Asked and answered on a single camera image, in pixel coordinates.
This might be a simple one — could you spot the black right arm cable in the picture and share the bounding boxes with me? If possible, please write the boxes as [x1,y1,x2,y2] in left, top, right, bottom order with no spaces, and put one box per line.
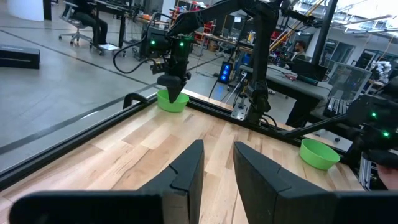
[111,17,157,75]

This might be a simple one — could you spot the grey mesh chair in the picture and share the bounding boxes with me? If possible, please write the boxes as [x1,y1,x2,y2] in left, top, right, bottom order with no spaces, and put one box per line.
[327,62,373,104]

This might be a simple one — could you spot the black office desk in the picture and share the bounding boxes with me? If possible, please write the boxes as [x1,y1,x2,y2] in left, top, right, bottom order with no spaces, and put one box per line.
[93,0,147,50]

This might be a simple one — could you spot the person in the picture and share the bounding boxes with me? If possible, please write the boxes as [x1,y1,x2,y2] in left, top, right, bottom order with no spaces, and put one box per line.
[72,0,109,45]
[288,39,308,63]

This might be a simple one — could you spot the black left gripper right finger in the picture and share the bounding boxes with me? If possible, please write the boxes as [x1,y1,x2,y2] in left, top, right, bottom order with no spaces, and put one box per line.
[233,141,398,224]

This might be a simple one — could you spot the green plastic bowl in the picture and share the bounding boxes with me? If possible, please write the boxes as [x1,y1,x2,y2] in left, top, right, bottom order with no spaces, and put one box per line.
[298,138,341,171]
[156,89,190,113]

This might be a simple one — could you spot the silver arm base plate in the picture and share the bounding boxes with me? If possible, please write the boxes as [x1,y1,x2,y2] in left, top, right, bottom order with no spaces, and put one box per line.
[230,95,250,121]

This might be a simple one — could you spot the white wheeled platform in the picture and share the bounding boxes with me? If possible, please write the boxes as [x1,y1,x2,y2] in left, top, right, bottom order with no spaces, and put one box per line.
[96,42,121,57]

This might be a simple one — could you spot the black laptop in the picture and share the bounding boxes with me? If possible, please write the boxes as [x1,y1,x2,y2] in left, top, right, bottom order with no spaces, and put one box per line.
[291,58,325,82]

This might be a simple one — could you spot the grey desk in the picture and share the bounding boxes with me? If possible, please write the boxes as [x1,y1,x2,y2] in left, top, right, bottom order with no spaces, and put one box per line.
[238,63,333,128]

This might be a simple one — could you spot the computer tower with blue lights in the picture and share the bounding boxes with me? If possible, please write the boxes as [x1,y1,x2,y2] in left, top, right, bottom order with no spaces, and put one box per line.
[217,60,234,85]

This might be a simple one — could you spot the black aluminium table frame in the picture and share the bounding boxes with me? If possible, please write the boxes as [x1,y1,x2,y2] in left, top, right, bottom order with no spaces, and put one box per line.
[0,0,379,191]

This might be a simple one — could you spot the computer keyboard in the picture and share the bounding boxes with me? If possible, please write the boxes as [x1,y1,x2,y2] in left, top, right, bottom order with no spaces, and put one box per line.
[323,96,349,118]

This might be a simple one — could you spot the white round column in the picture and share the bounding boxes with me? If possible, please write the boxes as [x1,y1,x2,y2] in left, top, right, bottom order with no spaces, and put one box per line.
[6,0,45,22]

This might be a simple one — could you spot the white robot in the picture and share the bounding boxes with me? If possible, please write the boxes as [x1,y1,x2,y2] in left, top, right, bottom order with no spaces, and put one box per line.
[369,60,393,84]

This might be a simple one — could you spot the grey office chair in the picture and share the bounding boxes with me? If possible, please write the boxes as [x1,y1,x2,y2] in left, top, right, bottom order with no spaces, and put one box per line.
[58,1,94,47]

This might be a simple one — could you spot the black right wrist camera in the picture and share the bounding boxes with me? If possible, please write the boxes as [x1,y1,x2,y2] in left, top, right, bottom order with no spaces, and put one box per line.
[150,57,170,75]

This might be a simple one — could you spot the person's hand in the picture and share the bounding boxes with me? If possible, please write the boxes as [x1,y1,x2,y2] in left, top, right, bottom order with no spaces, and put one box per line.
[376,164,398,190]

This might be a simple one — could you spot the black floor box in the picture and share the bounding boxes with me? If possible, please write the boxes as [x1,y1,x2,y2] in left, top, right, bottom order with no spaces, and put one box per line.
[0,44,41,70]

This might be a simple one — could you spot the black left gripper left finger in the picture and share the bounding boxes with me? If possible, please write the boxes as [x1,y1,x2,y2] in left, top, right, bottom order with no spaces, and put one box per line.
[9,139,205,224]

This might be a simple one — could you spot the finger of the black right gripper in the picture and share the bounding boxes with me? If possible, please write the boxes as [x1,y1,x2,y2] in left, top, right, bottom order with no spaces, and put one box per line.
[157,75,175,104]
[173,73,192,103]

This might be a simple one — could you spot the black frame handle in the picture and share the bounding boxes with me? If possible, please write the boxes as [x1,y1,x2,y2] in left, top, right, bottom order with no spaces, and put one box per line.
[122,92,150,110]

